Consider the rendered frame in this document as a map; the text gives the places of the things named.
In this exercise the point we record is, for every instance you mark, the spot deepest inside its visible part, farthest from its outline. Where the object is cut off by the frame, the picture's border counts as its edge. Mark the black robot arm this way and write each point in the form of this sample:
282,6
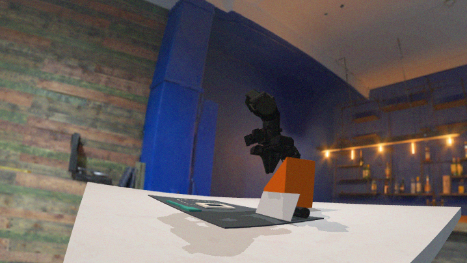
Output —
263,105

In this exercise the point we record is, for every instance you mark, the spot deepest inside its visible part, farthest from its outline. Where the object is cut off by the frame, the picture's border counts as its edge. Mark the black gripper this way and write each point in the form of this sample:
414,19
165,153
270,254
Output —
272,151

